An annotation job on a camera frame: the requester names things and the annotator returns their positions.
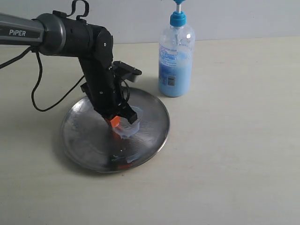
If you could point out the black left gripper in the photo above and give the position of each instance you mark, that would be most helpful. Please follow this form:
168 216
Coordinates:
106 94

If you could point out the blue soap blob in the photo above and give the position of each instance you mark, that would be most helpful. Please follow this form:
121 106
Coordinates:
125 129

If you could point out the blue lotion pump bottle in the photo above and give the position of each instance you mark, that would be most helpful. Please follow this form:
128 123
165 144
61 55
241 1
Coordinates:
176 48

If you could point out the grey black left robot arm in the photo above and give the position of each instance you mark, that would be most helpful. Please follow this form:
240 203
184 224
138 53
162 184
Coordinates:
55 34

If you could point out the round steel plate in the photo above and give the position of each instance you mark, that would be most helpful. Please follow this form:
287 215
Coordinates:
89 142

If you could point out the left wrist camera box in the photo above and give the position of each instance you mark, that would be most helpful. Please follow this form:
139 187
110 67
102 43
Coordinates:
125 71

